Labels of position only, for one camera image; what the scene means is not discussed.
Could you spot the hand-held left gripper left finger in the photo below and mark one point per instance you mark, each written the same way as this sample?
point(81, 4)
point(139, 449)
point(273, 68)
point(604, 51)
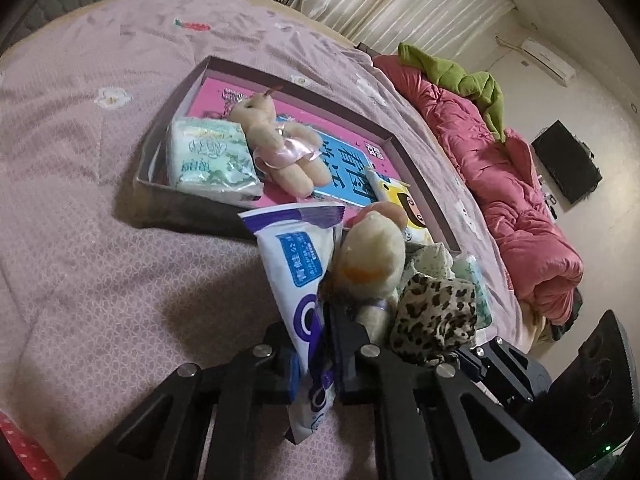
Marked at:
point(280, 360)

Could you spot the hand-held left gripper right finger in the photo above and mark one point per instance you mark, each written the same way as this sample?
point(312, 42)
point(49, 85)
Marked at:
point(345, 355)

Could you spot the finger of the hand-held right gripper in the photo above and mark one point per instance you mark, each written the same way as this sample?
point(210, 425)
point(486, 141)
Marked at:
point(505, 365)

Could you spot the small green tissue pack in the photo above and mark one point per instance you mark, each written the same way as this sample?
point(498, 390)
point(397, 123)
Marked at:
point(475, 280)

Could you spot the leopard print cloth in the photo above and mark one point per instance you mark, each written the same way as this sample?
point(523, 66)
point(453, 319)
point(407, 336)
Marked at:
point(430, 310)

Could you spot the white and blue tissue packet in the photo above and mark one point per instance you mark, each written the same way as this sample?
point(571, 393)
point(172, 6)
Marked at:
point(295, 260)

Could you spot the beige plush toy purple ribbon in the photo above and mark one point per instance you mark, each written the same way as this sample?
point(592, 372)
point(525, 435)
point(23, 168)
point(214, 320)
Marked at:
point(370, 250)

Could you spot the white floral cloth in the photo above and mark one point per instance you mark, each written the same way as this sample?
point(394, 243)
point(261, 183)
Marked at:
point(432, 260)

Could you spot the yellow cartoon wipes packet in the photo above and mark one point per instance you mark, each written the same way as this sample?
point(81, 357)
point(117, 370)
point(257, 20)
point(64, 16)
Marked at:
point(395, 195)

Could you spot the shallow purple cardboard box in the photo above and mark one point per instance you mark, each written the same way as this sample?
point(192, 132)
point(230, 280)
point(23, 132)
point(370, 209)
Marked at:
point(200, 210)

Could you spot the large green white tissue pack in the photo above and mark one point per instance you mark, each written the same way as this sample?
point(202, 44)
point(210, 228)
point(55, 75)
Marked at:
point(200, 160)

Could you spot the teddy bear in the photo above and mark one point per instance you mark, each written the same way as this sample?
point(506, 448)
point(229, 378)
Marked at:
point(260, 115)

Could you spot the pink quilt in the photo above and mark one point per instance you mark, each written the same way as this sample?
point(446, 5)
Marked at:
point(500, 200)

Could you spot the black television screen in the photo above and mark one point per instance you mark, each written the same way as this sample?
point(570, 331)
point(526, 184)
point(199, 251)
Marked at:
point(567, 160)

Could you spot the red dotted cloth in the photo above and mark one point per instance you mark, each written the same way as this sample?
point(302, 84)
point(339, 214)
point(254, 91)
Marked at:
point(20, 445)

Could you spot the pink and blue book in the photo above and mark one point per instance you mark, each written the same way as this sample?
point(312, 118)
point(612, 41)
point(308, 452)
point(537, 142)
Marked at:
point(220, 92)

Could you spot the green cloth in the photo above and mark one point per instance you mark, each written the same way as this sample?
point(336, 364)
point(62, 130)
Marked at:
point(460, 80)

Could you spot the white air conditioner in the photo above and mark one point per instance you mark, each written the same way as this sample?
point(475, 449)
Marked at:
point(547, 57)

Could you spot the white pleated curtain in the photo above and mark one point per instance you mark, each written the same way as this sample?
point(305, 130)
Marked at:
point(400, 5)

